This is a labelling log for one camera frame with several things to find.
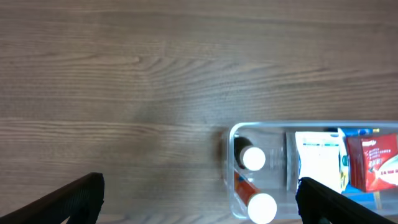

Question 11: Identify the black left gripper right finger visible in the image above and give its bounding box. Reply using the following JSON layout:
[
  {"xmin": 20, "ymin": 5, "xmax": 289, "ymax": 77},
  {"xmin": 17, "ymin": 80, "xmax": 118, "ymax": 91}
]
[{"xmin": 295, "ymin": 177, "xmax": 394, "ymax": 224}]

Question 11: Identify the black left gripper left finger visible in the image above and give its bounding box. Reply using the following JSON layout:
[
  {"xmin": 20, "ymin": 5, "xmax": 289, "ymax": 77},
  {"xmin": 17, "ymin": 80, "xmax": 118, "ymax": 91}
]
[{"xmin": 1, "ymin": 172, "xmax": 104, "ymax": 224}]

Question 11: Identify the white bandage box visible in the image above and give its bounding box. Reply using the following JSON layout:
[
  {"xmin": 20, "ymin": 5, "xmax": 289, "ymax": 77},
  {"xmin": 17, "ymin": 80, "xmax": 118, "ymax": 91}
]
[{"xmin": 286, "ymin": 131, "xmax": 342, "ymax": 194}]

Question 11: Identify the orange tube white cap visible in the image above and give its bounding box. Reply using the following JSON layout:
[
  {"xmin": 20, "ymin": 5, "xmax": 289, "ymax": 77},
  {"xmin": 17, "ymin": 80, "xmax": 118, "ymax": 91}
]
[{"xmin": 234, "ymin": 170, "xmax": 277, "ymax": 224}]

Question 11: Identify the red sachet packet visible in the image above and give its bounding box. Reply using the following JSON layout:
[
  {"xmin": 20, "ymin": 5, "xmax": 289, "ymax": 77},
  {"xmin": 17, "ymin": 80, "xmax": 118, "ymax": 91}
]
[{"xmin": 346, "ymin": 133, "xmax": 397, "ymax": 192}]

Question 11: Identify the dark bottle white cap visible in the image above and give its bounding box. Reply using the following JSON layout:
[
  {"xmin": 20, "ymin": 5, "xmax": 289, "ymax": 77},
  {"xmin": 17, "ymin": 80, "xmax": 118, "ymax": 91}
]
[{"xmin": 234, "ymin": 136, "xmax": 266, "ymax": 171}]

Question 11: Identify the blue Vicks VapoDrops packet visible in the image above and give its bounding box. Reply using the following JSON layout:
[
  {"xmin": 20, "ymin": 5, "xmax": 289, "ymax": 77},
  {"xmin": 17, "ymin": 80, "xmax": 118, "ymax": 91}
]
[{"xmin": 333, "ymin": 128, "xmax": 397, "ymax": 193}]

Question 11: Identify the clear plastic container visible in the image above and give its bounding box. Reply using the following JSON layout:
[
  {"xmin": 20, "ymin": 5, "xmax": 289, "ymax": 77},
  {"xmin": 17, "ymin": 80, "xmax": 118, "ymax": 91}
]
[{"xmin": 224, "ymin": 121, "xmax": 397, "ymax": 220}]

